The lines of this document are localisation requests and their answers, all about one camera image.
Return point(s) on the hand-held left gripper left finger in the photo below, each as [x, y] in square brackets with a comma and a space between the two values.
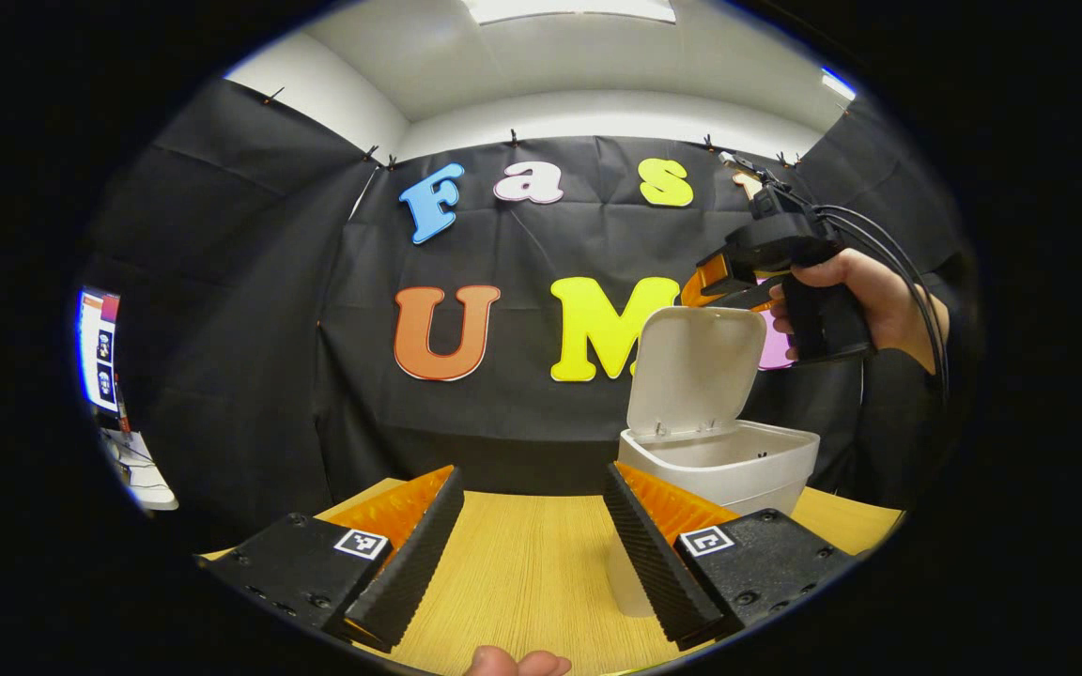
[412, 566]

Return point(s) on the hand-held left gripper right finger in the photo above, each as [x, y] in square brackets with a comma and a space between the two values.
[658, 566]

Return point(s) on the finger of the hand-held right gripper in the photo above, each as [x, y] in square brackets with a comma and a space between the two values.
[715, 272]
[738, 299]

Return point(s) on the white desktop garbage bin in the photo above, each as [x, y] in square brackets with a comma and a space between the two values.
[701, 366]

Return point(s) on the wooden desktop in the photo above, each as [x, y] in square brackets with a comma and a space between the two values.
[522, 563]

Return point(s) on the small ceiling light panel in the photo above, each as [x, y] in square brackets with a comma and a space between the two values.
[837, 84]

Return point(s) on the white side desk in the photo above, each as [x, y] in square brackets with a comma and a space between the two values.
[142, 474]

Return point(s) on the large ceiling light panel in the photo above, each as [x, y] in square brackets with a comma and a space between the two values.
[569, 7]

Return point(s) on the black backdrop cloth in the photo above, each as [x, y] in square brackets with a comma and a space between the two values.
[222, 329]

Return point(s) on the computer monitor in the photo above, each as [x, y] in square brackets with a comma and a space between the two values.
[98, 352]

